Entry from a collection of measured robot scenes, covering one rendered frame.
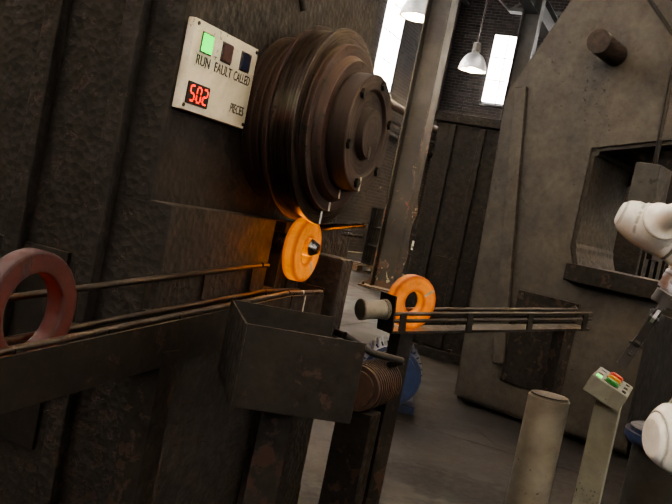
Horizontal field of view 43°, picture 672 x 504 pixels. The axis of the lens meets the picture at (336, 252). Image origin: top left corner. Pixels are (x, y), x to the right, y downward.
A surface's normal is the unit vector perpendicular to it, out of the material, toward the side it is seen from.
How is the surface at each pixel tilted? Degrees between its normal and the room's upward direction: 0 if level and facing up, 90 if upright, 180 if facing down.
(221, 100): 90
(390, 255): 90
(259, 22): 90
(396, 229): 90
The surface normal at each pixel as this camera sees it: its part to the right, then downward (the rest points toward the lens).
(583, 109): -0.59, -0.07
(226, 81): 0.90, 0.20
